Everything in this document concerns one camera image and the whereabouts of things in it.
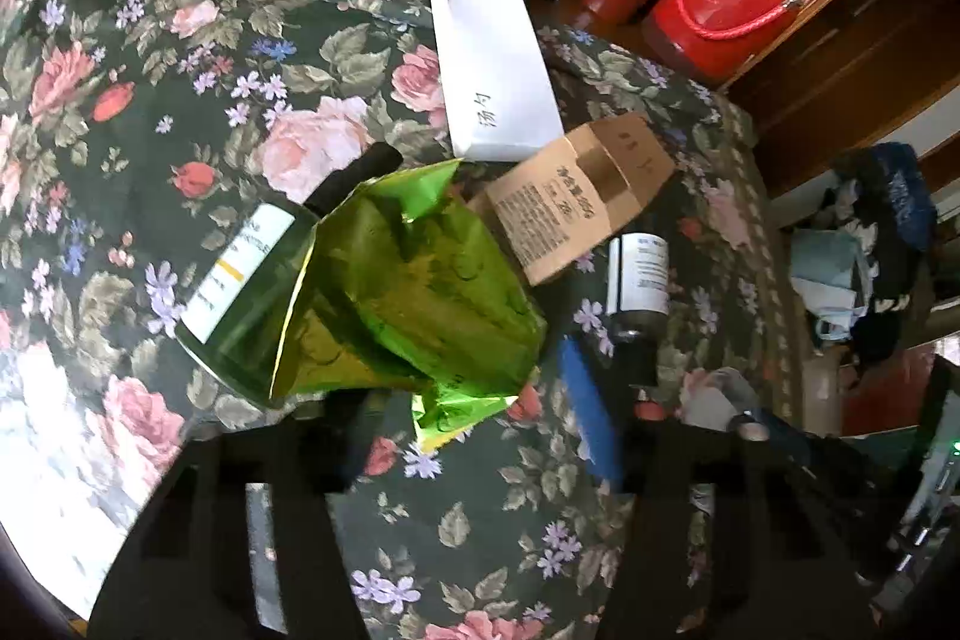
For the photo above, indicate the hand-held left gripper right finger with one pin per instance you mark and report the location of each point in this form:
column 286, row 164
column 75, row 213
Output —
column 592, row 407

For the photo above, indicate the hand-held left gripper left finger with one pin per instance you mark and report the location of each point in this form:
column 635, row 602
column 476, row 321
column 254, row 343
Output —
column 300, row 460

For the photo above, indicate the green foil bag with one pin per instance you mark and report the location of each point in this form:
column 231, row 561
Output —
column 435, row 295

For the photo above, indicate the white paper box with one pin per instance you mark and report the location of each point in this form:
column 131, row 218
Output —
column 487, row 55

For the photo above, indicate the small dark labelled bottle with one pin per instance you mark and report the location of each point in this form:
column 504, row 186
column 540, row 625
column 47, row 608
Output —
column 637, row 280

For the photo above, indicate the green glass bottle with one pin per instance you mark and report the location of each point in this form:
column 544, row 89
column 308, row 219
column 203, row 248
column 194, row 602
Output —
column 247, row 325

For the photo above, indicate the black cloth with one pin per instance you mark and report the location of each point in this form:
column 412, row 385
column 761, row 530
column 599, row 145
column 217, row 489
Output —
column 885, row 310

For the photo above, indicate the brown cardboard box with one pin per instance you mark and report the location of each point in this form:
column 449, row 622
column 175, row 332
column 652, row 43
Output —
column 570, row 197

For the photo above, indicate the light blue bag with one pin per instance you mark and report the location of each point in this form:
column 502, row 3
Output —
column 825, row 280

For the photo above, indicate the blue printed bag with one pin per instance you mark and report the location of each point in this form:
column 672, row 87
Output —
column 896, row 190

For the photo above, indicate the dark wooden door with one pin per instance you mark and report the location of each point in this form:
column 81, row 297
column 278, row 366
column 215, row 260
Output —
column 825, row 78

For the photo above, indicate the floral tablecloth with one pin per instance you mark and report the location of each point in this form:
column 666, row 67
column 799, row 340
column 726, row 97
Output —
column 150, row 85

